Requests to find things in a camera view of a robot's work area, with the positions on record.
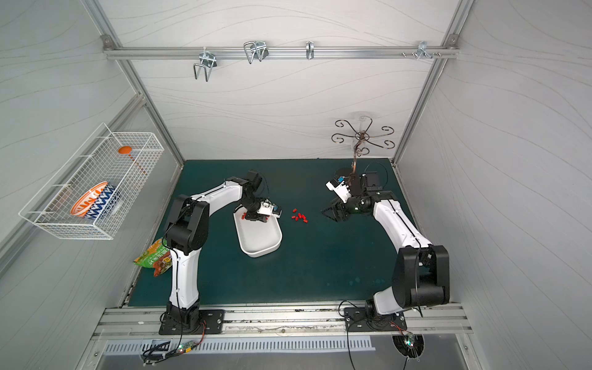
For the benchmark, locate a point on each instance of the green table mat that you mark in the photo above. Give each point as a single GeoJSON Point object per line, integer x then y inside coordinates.
{"type": "Point", "coordinates": [319, 261]}

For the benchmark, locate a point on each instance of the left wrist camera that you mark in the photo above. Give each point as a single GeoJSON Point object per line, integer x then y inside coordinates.
{"type": "Point", "coordinates": [269, 209]}

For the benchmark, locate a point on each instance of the blue white patterned bowl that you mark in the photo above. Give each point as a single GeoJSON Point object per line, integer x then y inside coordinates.
{"type": "Point", "coordinates": [104, 204]}

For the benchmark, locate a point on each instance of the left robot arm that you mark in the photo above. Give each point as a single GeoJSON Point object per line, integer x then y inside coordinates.
{"type": "Point", "coordinates": [187, 232]}

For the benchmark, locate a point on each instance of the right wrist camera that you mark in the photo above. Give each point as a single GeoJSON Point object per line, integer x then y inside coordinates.
{"type": "Point", "coordinates": [339, 185]}

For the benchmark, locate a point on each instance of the aluminium cross rail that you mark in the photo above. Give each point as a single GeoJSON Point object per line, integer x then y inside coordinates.
{"type": "Point", "coordinates": [275, 53]}

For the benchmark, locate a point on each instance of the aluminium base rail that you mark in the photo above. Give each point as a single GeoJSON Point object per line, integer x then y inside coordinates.
{"type": "Point", "coordinates": [280, 319]}

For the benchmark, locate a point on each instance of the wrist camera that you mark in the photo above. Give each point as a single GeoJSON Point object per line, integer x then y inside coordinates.
{"type": "Point", "coordinates": [339, 185]}
{"type": "Point", "coordinates": [269, 209]}

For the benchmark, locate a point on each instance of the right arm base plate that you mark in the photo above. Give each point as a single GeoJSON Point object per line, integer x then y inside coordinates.
{"type": "Point", "coordinates": [361, 320]}

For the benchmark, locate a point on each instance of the copper wire jewelry stand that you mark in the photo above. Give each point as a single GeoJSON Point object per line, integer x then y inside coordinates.
{"type": "Point", "coordinates": [362, 138]}

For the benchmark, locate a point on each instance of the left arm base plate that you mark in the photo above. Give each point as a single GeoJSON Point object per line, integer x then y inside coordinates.
{"type": "Point", "coordinates": [208, 321]}

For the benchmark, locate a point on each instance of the white wire basket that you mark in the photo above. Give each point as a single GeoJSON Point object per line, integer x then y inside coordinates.
{"type": "Point", "coordinates": [96, 160]}

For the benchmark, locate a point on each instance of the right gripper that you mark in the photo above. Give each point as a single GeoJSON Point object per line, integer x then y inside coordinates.
{"type": "Point", "coordinates": [341, 206]}

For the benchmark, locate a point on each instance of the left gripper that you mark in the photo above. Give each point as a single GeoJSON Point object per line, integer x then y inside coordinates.
{"type": "Point", "coordinates": [254, 214]}

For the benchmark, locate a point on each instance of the green snack packet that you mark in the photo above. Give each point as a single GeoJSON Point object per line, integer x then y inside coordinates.
{"type": "Point", "coordinates": [156, 257]}

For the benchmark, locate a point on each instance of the orange white patterned bowl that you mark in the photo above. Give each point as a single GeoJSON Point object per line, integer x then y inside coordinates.
{"type": "Point", "coordinates": [84, 203]}

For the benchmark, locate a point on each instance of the white plastic storage box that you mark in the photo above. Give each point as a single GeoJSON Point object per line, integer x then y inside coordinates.
{"type": "Point", "coordinates": [257, 239]}

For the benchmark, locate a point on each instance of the metal hook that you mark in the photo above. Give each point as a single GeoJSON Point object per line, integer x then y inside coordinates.
{"type": "Point", "coordinates": [205, 65]}
{"type": "Point", "coordinates": [422, 53]}
{"type": "Point", "coordinates": [256, 50]}
{"type": "Point", "coordinates": [309, 50]}

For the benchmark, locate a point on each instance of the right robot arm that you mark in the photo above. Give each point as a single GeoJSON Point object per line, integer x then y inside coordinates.
{"type": "Point", "coordinates": [421, 275]}

